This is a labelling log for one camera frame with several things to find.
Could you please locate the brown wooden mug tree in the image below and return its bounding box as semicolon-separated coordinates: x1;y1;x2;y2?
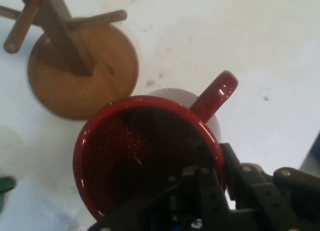
0;0;140;121

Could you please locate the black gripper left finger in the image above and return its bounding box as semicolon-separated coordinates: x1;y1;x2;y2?
87;140;235;231

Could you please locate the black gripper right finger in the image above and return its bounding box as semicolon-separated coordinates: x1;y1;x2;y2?
219;142;320;231

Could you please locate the dark green enamel mug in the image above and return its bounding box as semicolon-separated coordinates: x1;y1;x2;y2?
0;175;17;215

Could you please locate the red ceramic mug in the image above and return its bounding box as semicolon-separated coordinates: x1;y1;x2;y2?
72;70;239;222

